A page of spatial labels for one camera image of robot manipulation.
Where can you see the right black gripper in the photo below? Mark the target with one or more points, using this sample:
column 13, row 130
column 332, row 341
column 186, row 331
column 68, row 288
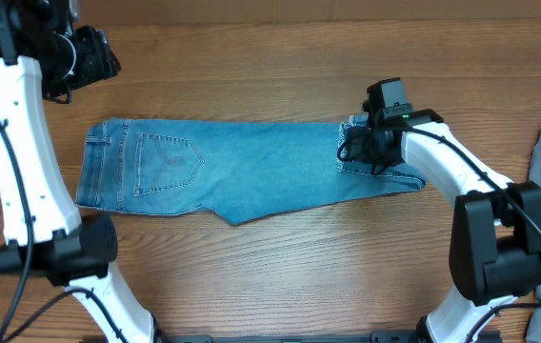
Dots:
column 354, row 147

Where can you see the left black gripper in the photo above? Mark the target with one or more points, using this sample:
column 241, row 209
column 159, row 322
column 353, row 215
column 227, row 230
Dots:
column 100, row 64

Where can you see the light blue denim jeans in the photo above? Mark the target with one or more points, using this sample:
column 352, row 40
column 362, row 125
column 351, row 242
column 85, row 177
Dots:
column 240, row 171

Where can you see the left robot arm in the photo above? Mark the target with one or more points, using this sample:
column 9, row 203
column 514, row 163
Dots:
column 45, row 235

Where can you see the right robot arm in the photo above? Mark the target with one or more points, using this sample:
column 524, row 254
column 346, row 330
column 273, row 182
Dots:
column 495, row 249

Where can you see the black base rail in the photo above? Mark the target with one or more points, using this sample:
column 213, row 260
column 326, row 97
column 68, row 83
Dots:
column 299, row 338

